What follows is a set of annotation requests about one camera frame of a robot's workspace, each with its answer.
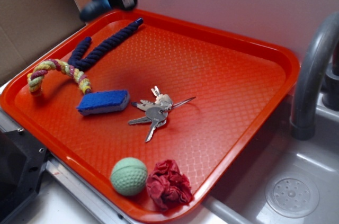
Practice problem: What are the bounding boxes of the brown cardboard panel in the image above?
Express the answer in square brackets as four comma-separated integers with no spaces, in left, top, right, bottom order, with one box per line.
[1,0,84,84]

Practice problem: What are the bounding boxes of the grey toy sink basin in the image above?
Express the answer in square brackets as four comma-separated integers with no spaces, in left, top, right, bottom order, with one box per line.
[203,94,339,224]

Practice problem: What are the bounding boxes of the multicolour braided rope toy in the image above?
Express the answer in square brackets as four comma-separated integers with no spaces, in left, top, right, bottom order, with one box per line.
[27,59,92,95]

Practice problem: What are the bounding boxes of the crumpled red paper ball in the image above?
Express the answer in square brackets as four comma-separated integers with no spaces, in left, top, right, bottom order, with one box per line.
[146,159,193,211]

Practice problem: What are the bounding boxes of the dark purple rope toy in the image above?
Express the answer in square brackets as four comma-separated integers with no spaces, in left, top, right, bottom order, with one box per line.
[68,17,144,71]

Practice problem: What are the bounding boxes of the round sink drain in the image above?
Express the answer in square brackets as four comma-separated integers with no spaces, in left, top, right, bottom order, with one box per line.
[265,172,320,219]

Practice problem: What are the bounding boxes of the red plastic tray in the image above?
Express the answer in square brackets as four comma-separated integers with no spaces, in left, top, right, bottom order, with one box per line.
[1,10,300,223]

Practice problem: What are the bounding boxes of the grey toy faucet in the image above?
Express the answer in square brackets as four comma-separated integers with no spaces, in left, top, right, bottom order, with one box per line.
[290,12,338,140]

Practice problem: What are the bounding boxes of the blue sponge block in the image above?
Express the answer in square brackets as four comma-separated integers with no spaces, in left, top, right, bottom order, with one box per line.
[76,90,130,116]

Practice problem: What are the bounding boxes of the silver key bunch with ring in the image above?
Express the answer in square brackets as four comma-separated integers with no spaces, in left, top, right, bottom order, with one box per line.
[128,86,195,143]

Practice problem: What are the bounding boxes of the black octagonal mount plate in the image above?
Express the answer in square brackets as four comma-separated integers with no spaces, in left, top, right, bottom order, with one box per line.
[1,130,49,223]

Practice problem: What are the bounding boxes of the dark green plastic pickle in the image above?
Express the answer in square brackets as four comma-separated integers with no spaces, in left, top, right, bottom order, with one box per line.
[79,0,111,22]

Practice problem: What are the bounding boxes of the green dimpled ball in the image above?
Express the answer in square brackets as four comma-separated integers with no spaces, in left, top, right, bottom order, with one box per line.
[110,157,148,196]

